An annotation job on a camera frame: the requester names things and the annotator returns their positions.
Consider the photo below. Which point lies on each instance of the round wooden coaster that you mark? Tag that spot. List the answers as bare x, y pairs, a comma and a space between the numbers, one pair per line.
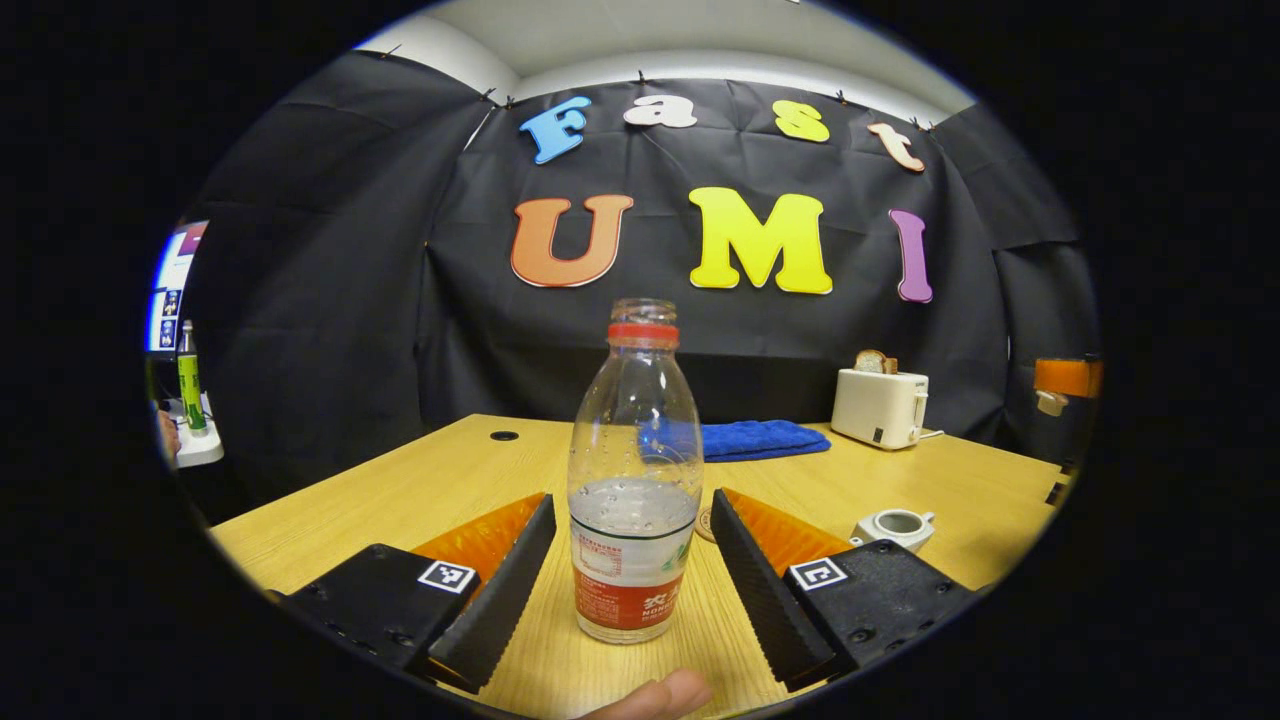
706, 525

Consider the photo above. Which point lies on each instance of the clear plastic water bottle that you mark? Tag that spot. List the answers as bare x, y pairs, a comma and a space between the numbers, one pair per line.
636, 520

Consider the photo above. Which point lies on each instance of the white side table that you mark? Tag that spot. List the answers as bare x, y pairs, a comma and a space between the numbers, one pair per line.
200, 448

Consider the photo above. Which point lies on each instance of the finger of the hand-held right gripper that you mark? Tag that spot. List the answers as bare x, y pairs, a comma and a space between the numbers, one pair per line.
1068, 376

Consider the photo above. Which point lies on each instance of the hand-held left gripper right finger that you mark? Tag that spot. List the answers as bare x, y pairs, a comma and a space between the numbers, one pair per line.
765, 600

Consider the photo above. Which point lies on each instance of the black backdrop cloth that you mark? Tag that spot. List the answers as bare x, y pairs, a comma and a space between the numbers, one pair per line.
330, 300

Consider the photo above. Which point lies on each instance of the white toaster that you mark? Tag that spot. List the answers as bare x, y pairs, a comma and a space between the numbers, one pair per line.
878, 408

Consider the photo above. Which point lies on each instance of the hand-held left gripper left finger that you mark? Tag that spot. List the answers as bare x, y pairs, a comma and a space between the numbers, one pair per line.
505, 590

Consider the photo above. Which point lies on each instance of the green drink bottle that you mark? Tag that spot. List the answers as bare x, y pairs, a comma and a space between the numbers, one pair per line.
190, 385

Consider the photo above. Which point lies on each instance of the blue folded towel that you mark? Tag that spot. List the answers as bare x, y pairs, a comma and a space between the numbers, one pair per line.
765, 440

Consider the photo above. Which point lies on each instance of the bread slice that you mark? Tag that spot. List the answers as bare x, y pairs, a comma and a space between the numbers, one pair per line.
873, 362

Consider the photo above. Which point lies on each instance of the computer monitor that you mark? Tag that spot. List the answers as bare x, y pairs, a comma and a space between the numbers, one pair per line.
172, 290

